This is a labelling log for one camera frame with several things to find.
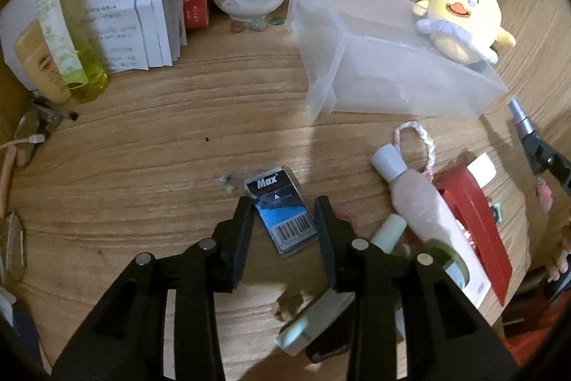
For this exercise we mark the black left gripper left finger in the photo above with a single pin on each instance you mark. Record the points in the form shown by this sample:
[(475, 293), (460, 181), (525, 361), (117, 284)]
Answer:
[(122, 337)]

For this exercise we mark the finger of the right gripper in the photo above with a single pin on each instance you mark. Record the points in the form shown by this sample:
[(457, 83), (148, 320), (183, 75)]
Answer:
[(541, 155)]

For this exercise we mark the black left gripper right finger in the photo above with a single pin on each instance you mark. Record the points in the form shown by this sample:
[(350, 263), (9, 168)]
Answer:
[(446, 337)]

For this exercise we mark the red gift bag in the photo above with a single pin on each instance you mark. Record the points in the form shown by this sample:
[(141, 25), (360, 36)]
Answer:
[(463, 195)]

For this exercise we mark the pink tube white cap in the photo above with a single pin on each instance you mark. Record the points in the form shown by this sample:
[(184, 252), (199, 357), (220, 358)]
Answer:
[(416, 199)]

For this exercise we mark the pale green cosmetic tube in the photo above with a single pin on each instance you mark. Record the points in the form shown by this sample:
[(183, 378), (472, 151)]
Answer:
[(318, 316)]

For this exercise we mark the blue Max staple box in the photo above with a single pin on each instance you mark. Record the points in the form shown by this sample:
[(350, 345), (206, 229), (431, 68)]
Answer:
[(283, 211)]

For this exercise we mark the dark green bottle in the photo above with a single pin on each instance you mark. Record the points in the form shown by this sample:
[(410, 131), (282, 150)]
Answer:
[(436, 252)]

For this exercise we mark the yellow chick plush toy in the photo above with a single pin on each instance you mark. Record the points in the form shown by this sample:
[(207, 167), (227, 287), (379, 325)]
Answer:
[(463, 30)]

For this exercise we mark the clear plastic storage bin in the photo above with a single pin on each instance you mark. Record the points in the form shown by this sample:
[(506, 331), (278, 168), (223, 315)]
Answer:
[(366, 56)]

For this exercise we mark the round metal mirror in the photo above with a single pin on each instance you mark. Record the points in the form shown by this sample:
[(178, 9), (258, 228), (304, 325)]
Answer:
[(28, 136)]

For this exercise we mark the beige cream tube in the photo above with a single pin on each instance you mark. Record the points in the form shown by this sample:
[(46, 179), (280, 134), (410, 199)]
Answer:
[(38, 65)]

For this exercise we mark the yellow green liquid bottle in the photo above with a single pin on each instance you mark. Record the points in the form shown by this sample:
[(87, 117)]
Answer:
[(88, 52)]

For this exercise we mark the white floral bowl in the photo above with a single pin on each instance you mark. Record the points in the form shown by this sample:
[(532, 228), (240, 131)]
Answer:
[(247, 10)]

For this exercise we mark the white green cosmetic tube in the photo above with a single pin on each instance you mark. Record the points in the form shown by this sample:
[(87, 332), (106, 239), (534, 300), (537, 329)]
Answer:
[(59, 41)]

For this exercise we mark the red small box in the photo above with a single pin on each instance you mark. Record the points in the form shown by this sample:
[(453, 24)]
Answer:
[(196, 14)]

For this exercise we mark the white folded paper boxes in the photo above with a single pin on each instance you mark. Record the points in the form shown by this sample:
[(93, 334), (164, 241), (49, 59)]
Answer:
[(130, 34)]

